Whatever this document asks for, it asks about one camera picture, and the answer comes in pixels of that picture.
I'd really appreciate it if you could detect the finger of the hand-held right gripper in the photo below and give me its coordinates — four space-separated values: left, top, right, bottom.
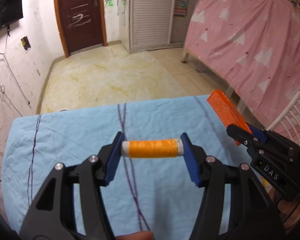
247 124 300 153
226 124 295 163

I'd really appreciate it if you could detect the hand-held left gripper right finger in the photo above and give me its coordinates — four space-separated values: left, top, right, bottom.
180 132 287 240

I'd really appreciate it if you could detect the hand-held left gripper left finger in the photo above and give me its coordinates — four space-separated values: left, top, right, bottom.
19 131 127 240

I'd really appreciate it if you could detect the orange cardboard box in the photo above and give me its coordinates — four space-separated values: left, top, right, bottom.
207 89 253 146

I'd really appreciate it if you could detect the orange thread spool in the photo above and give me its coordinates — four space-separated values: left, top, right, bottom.
121 139 185 158

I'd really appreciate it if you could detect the person's right hand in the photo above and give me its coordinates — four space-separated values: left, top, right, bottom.
269 189 300 228

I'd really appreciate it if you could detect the person's left hand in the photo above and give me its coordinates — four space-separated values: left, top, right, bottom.
115 231 154 240

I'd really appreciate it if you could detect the light blue tablecloth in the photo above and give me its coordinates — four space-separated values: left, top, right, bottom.
1 95 265 240

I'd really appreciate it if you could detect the pink patterned bed sheet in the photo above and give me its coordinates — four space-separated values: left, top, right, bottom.
184 0 300 135

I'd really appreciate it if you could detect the white louvred wardrobe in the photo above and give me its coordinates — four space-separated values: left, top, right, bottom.
126 0 208 54

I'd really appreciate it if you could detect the dark red door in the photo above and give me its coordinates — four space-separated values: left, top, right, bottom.
52 0 108 58

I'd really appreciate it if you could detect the wooden bed frame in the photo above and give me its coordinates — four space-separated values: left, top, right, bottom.
181 47 248 113

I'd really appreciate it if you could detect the black wall cable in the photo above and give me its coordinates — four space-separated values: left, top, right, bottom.
0 26 31 105

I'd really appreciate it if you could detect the wall outlet box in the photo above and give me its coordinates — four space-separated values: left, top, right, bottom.
20 36 32 52

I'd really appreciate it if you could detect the colourful wall poster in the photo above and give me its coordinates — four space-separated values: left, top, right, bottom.
174 0 191 18

